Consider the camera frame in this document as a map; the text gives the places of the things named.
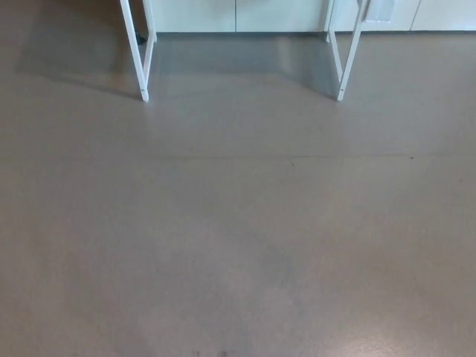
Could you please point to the small black floor object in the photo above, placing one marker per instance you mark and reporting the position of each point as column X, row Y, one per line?
column 140, row 38

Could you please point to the white table leg frame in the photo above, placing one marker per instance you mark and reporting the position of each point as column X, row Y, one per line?
column 341, row 91
column 135, row 56

